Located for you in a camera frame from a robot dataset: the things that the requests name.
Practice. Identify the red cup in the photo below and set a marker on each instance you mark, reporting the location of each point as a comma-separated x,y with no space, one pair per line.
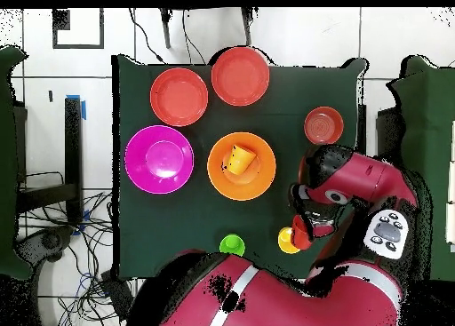
300,235

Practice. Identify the small red bowl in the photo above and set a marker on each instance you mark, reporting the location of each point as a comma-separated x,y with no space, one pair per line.
323,125

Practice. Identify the orange cup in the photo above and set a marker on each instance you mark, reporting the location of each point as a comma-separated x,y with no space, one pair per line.
240,160

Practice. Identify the large orange bowl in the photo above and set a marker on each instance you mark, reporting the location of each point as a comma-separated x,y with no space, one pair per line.
220,184

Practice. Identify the large red bowl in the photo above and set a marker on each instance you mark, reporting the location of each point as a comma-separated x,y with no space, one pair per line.
178,97
240,75

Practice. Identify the large pink bowl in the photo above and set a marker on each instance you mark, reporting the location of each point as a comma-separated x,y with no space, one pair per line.
159,159

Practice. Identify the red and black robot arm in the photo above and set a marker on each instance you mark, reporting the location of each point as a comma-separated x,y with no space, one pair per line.
320,297

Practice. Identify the yellow cup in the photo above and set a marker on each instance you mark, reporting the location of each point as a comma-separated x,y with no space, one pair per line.
284,242

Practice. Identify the green cup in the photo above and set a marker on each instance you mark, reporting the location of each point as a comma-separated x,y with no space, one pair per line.
231,243

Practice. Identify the black upright bar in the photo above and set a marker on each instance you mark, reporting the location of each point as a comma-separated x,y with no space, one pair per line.
361,127

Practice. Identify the dark green table cloth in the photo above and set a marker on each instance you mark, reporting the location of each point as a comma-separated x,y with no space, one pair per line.
177,216

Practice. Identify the green cloth covered table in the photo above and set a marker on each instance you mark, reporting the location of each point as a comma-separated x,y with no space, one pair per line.
9,162
433,127

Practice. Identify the black power strip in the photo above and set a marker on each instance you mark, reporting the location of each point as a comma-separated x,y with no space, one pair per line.
117,294

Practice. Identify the black stand leg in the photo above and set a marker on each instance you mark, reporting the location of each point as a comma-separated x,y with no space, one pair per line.
247,27
166,31

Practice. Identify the black round device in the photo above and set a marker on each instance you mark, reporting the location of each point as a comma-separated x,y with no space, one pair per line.
49,241

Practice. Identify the black post with blue tape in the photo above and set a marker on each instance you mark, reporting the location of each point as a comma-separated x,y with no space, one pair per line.
73,144

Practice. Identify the black square frame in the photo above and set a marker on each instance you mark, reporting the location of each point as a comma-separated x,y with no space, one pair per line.
61,20

